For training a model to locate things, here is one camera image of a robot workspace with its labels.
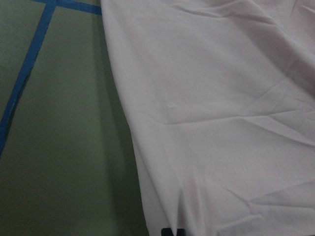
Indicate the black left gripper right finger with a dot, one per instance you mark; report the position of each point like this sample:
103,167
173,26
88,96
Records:
180,232

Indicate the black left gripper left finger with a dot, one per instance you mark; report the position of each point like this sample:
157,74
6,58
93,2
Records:
166,232

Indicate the pink Snoopy t-shirt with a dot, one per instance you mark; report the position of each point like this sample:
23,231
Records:
219,96

